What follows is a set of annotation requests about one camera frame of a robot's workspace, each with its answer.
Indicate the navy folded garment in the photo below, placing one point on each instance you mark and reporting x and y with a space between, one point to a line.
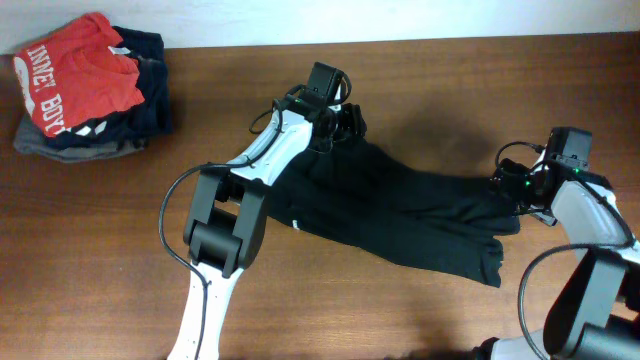
148 119

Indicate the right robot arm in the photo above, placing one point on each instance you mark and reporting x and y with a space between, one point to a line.
580 324

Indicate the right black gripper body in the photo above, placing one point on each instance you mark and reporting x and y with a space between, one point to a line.
517 185

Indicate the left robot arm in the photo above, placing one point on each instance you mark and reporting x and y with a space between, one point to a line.
226 222

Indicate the red folded printed t-shirt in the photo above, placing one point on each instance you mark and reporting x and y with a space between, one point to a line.
75 75

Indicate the black t-shirt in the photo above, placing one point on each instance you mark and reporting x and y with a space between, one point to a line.
359 196

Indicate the grey folded garment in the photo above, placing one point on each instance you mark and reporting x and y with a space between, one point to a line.
29 140

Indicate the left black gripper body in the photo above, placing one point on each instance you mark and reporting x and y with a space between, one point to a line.
345 121

